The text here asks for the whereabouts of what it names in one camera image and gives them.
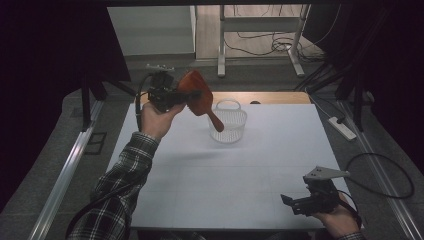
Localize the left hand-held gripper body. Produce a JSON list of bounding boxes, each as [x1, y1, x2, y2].
[[145, 63, 187, 113]]

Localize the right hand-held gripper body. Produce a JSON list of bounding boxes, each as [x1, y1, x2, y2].
[[302, 165, 351, 215]]

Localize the brown wooden hairbrush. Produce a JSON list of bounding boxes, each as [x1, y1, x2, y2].
[[176, 68, 225, 133]]

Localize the white plastic mesh basket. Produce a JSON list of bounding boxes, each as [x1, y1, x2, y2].
[[207, 98, 248, 145]]

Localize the person's left hand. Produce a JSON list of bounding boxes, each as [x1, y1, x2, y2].
[[138, 101, 187, 141]]

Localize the person's right hand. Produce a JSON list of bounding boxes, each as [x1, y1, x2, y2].
[[312, 193, 363, 240]]

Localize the white cabinet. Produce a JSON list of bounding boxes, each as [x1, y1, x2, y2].
[[106, 5, 197, 57]]

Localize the white table cover board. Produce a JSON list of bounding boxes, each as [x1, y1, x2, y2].
[[103, 102, 352, 231]]

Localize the white power strip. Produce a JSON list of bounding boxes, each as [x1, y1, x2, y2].
[[327, 116, 357, 142]]

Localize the wooden table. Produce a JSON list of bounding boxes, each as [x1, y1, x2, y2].
[[133, 91, 312, 105]]

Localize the black metal stand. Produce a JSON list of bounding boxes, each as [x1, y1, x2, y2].
[[80, 71, 138, 132]]

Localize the black tripod stand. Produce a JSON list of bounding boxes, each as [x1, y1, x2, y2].
[[293, 61, 371, 133]]

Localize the black curtain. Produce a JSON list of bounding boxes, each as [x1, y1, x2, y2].
[[301, 0, 424, 168], [0, 0, 132, 214]]

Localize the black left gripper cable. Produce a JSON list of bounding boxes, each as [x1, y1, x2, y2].
[[64, 73, 155, 240]]

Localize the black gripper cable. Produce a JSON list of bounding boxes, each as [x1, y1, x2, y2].
[[335, 189, 363, 230], [64, 73, 155, 240]]

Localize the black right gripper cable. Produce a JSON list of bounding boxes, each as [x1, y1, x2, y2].
[[335, 189, 363, 230]]

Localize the aluminium rail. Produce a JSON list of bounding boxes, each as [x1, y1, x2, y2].
[[27, 99, 105, 240], [338, 99, 424, 240]]

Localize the black floor frame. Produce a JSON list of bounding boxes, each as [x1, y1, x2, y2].
[[84, 131, 108, 156]]

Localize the black looped cable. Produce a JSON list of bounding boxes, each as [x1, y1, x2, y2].
[[344, 152, 415, 200]]

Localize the white power strip cable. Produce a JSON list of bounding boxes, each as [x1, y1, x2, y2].
[[304, 87, 335, 120]]

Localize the white desk frame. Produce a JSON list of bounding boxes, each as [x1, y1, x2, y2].
[[217, 4, 312, 79]]

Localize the tangled black floor cables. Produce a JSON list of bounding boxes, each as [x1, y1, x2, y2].
[[222, 4, 326, 63]]

